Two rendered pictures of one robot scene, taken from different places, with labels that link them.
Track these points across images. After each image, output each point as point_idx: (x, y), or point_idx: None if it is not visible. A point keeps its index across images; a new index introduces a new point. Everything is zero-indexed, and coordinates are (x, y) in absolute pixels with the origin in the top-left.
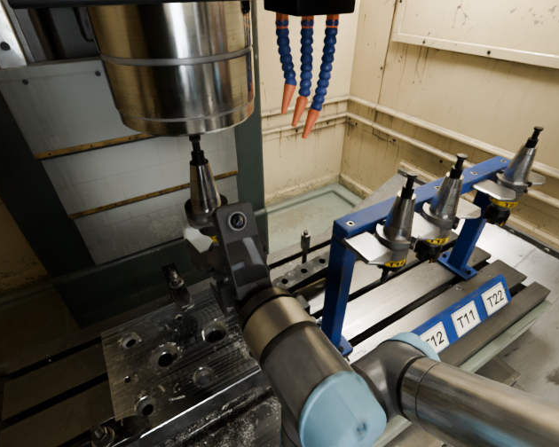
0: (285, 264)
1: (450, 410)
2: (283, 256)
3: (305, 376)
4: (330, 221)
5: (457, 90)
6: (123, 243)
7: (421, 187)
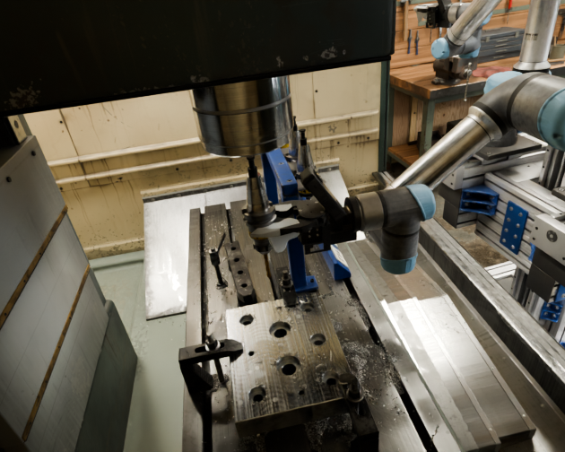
0: (209, 295)
1: (414, 183)
2: (198, 294)
3: (404, 194)
4: (121, 291)
5: (155, 109)
6: (66, 434)
7: (270, 152)
